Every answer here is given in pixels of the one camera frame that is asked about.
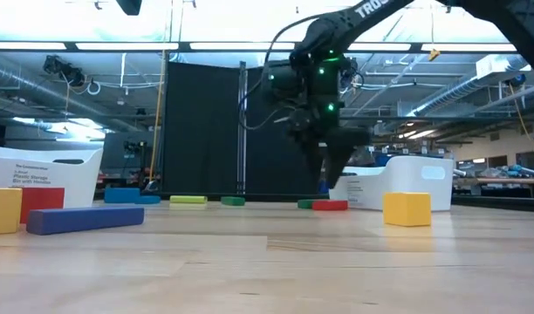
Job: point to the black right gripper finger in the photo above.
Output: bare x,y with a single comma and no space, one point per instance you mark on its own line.
341,152
312,154

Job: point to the green foam block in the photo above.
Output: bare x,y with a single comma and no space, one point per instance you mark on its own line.
305,203
233,201

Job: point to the red foam block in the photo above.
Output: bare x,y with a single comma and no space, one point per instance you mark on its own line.
330,205

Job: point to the yellow foam cube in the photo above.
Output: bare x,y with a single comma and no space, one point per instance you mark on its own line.
3,211
406,209

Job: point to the long purple foam block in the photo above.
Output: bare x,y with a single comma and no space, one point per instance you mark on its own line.
84,220

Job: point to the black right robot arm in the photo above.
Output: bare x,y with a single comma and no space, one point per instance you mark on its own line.
371,8

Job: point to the small blue background bin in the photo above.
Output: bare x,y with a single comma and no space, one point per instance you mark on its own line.
323,187

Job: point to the black partition panel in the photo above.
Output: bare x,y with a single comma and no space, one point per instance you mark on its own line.
201,131
271,165

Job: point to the black hanging ceiling device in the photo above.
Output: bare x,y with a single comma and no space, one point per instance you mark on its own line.
64,70
355,70

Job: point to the white plastic storage bin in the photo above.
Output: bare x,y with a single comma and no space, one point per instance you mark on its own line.
81,183
406,183

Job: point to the lime flat foam block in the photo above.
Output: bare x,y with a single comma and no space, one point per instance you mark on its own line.
188,200

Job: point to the yellow hanging tag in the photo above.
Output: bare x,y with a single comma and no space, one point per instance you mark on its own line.
434,55

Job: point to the wooden background workbench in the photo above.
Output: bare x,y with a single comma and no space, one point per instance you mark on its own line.
502,180

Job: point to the black stand base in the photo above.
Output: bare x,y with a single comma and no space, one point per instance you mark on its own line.
150,187

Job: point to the blue flat foam block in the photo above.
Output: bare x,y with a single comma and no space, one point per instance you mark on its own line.
148,200

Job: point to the long ceiling light strip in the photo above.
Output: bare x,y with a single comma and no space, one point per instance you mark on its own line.
127,46

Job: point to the red foam cube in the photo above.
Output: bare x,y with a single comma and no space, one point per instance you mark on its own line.
44,202

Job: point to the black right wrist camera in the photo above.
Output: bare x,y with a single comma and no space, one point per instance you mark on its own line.
284,83

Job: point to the metal partition hinge post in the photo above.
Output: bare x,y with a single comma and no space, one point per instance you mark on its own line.
242,152

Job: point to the silver ceiling air duct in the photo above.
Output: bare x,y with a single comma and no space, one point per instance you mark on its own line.
31,89
459,89

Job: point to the black table edge rail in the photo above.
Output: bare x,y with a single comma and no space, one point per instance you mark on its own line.
498,204

